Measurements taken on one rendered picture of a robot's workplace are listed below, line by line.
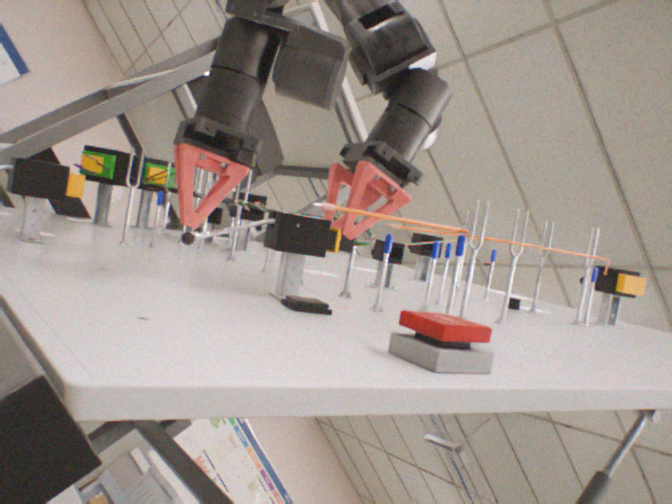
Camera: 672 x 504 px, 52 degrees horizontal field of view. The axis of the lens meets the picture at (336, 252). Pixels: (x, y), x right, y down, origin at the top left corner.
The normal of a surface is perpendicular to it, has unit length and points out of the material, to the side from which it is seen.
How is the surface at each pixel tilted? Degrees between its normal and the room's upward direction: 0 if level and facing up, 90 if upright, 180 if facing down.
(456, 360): 90
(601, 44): 180
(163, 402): 90
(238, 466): 89
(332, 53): 133
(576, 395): 90
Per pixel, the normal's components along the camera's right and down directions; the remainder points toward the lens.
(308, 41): -0.17, 0.35
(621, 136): -0.77, 0.50
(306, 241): 0.40, 0.11
